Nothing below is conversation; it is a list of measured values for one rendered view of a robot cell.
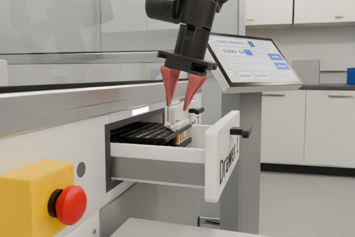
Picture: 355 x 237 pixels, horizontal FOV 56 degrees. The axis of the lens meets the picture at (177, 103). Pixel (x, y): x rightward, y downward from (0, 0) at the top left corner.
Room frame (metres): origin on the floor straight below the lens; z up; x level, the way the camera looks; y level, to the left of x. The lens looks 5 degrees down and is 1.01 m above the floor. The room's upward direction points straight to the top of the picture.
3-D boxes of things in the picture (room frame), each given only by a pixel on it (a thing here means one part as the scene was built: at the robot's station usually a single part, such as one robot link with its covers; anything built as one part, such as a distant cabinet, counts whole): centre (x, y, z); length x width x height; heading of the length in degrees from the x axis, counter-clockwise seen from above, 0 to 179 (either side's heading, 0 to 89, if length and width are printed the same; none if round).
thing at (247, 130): (0.61, -0.12, 0.91); 0.07 x 0.04 x 0.01; 163
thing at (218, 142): (0.62, -0.09, 0.87); 0.29 x 0.02 x 0.11; 163
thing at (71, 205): (0.34, 0.11, 0.88); 0.04 x 0.03 x 0.04; 163
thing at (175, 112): (0.97, -0.03, 0.87); 0.29 x 0.02 x 0.11; 163
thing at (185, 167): (0.68, 0.11, 0.86); 0.40 x 0.26 x 0.06; 73
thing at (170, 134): (0.65, 0.00, 0.90); 0.18 x 0.02 x 0.01; 163
